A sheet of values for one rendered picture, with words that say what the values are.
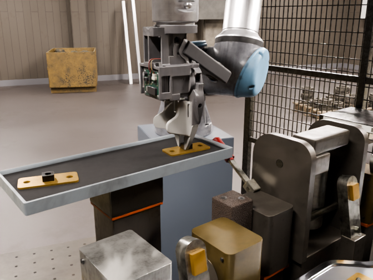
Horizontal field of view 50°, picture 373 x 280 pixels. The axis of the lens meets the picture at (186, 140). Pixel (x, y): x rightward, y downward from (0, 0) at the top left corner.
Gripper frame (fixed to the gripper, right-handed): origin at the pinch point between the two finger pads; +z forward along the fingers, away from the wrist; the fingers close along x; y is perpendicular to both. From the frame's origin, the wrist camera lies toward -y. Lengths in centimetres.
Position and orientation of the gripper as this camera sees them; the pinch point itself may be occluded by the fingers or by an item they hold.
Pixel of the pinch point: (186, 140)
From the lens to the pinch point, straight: 72.8
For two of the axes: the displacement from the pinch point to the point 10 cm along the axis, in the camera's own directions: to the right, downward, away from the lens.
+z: 0.0, 9.6, 3.0
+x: 5.3, 2.5, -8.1
